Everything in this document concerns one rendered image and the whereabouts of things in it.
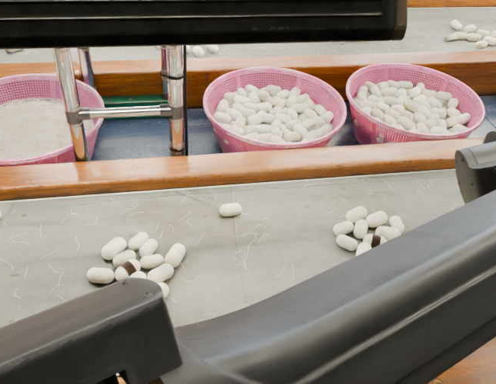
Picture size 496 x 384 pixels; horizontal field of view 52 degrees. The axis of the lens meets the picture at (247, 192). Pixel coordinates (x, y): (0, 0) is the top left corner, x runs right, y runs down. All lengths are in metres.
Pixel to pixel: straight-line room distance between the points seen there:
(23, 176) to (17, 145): 0.12
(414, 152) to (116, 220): 0.50
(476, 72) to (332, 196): 0.59
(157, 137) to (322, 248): 0.44
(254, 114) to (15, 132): 0.42
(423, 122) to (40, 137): 0.71
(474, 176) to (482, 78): 0.90
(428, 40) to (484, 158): 0.97
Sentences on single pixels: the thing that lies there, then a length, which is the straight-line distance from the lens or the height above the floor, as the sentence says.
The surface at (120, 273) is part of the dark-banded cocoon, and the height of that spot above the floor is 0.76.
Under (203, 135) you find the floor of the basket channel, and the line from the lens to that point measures 1.02.
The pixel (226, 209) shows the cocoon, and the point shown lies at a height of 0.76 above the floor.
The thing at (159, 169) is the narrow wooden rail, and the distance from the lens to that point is 0.80.
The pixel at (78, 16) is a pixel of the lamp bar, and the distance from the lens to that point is 0.52.
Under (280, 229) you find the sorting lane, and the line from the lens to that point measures 0.75.
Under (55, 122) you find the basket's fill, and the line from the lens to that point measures 0.98.
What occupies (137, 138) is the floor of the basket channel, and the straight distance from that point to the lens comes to 1.02.
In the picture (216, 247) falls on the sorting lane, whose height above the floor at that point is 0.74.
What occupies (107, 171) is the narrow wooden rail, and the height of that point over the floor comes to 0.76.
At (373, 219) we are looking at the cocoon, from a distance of 0.77.
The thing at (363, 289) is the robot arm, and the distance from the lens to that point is 0.21.
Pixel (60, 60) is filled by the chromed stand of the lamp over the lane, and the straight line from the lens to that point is 0.75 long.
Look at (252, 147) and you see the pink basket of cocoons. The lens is 0.87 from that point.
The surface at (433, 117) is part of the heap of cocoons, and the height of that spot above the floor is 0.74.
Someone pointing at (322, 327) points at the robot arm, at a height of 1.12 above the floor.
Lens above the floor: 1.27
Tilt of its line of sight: 42 degrees down
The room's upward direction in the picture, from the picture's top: 5 degrees clockwise
